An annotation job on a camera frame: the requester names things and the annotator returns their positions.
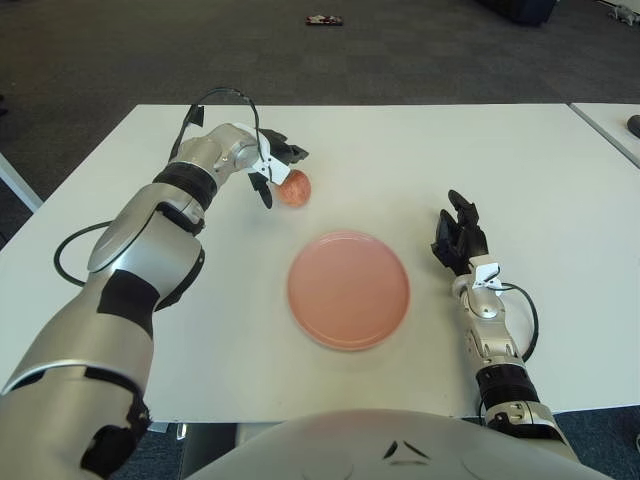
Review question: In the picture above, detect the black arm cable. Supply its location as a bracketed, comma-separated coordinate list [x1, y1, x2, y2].
[53, 88, 275, 287]
[497, 282, 540, 359]

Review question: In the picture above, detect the white table frame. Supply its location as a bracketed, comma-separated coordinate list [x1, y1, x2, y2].
[0, 149, 45, 214]

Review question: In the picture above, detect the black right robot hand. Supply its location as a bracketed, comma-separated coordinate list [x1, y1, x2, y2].
[430, 189, 503, 290]

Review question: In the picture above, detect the red yellow apple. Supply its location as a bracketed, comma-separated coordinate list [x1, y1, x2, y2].
[277, 169, 314, 207]

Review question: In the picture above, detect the pink round plate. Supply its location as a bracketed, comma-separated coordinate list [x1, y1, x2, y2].
[287, 229, 412, 351]

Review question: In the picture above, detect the dark furniture piece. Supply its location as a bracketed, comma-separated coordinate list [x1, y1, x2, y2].
[474, 0, 559, 27]

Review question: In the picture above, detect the silver robot torso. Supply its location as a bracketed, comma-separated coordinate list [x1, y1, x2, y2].
[184, 408, 601, 480]

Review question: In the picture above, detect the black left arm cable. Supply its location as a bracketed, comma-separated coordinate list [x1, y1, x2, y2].
[53, 88, 275, 287]

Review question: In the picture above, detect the white neighbouring table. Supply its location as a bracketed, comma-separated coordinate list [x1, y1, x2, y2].
[570, 103, 640, 169]

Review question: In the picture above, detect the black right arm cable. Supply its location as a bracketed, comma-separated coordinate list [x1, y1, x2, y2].
[497, 282, 540, 359]

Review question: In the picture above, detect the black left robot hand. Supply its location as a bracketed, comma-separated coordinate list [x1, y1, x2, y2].
[233, 122, 310, 209]

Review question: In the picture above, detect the grey floor toy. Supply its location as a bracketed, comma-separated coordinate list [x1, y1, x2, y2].
[607, 4, 640, 24]

